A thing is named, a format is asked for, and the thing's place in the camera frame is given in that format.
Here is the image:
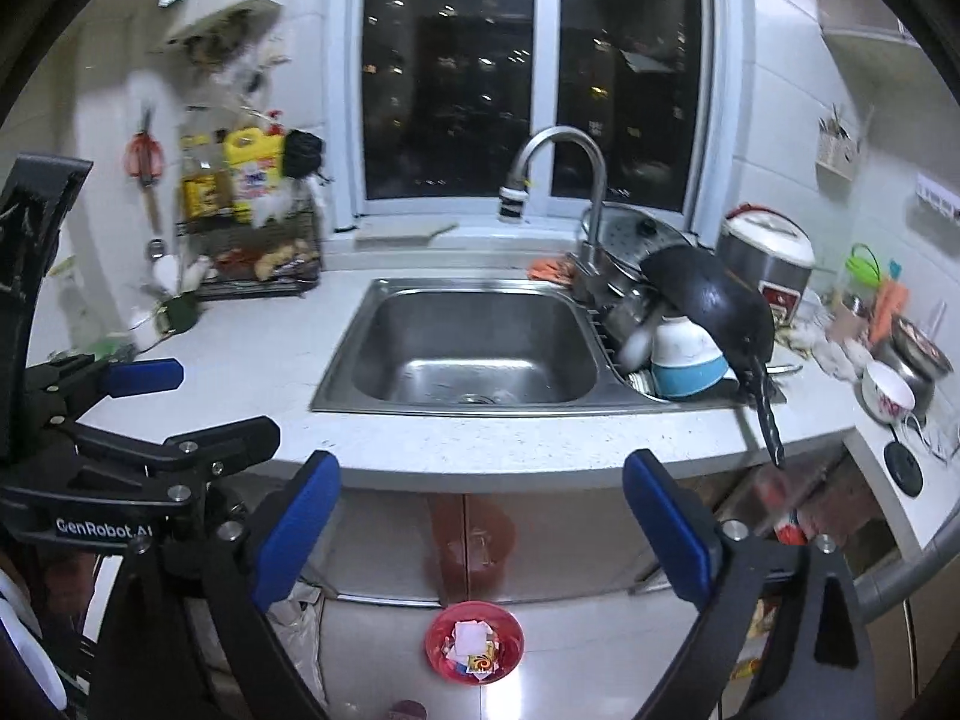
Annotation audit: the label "jar with green lid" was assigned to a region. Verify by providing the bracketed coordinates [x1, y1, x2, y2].
[838, 244, 884, 316]

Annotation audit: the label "curved steel faucet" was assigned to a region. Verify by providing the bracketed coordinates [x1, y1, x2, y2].
[496, 126, 608, 275]

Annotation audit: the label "orange cloth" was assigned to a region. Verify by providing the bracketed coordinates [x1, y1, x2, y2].
[527, 256, 578, 284]

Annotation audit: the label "red plastic bin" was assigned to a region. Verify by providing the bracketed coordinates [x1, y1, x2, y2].
[424, 601, 524, 685]

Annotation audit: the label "black plastic bag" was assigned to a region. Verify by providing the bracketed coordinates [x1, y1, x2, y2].
[285, 130, 325, 181]

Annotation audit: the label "clear oil bottle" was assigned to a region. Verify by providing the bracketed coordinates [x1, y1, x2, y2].
[208, 131, 237, 218]

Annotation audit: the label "black wok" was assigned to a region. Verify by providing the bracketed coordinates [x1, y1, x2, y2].
[639, 246, 787, 470]

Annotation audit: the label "orange plastic tool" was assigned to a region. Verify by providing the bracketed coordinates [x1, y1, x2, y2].
[870, 277, 912, 346]

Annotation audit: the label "grey pipe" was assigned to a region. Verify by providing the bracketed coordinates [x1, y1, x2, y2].
[855, 517, 960, 623]

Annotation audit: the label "ginger pieces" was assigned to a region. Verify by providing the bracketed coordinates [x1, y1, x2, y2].
[255, 240, 312, 278]

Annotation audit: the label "white bowl with red pattern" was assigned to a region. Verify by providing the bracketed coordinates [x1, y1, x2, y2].
[861, 360, 917, 422]

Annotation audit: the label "hanging plastic bags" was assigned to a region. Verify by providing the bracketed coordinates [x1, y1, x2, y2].
[184, 15, 290, 100]

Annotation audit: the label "steel cooking pot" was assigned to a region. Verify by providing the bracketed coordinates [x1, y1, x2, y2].
[574, 240, 668, 338]

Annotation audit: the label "black wire rack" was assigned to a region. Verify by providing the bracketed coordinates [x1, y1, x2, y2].
[176, 195, 323, 302]

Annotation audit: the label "wall utensil holder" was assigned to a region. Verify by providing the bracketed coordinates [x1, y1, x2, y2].
[816, 105, 863, 181]

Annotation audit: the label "white framed window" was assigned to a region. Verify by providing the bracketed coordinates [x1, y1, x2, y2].
[352, 0, 732, 222]

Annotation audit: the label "black round lid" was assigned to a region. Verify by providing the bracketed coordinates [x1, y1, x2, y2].
[883, 441, 925, 497]

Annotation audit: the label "white rice cooker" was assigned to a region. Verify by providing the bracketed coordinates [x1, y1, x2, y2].
[716, 204, 817, 323]

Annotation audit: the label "white plastic bag on rack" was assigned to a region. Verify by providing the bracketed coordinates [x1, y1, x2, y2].
[251, 180, 331, 230]

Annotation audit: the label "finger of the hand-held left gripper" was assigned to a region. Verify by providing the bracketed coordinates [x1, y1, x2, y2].
[75, 416, 282, 478]
[26, 356, 185, 421]

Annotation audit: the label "crumpled white bag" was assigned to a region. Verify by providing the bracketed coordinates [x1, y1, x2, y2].
[795, 330, 863, 380]

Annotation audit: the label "steel base cabinet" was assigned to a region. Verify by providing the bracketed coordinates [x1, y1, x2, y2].
[315, 465, 751, 608]

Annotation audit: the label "white and blue bowl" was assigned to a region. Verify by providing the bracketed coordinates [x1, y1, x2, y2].
[649, 315, 732, 400]

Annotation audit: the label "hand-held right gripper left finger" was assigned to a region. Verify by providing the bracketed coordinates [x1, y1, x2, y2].
[90, 450, 342, 720]

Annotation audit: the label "small steel pot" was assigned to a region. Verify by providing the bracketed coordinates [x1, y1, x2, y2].
[874, 315, 953, 413]

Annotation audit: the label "stainless steel sink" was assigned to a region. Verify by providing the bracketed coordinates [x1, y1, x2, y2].
[310, 276, 788, 415]

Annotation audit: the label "red handled scissors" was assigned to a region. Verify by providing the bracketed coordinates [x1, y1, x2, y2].
[126, 111, 166, 185]

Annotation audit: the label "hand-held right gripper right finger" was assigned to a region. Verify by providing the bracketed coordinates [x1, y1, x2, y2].
[622, 448, 878, 720]

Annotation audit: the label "dark green mug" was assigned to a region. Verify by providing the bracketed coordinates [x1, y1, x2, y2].
[154, 292, 200, 335]

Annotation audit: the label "white wall rack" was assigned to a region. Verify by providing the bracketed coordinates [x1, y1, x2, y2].
[915, 172, 960, 215]

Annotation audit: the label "yellow detergent jug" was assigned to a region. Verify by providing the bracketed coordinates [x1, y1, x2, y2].
[223, 127, 287, 224]

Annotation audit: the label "white plastic bag on floor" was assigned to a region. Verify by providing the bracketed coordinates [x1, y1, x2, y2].
[266, 577, 327, 706]

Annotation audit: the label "white ceramic dish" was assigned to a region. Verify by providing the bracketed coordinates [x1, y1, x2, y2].
[619, 326, 657, 372]

